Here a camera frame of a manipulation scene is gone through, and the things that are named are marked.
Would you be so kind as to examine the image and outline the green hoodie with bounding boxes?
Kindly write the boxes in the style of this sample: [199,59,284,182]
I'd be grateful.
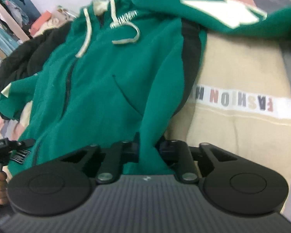
[0,0,291,176]

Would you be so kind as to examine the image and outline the hanging clothes rack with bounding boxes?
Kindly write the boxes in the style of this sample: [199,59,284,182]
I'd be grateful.
[0,0,41,61]

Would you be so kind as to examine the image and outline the patchwork bed quilt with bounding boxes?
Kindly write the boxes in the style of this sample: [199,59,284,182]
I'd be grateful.
[0,0,291,220]

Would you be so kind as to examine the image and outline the black puffer jacket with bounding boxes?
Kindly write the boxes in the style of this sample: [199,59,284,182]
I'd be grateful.
[0,22,74,121]

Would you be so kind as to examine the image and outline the orange box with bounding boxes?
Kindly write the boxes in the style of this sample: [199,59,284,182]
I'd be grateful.
[30,10,52,36]

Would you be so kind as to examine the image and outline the cream folded blanket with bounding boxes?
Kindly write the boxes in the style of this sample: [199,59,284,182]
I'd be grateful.
[33,14,74,38]

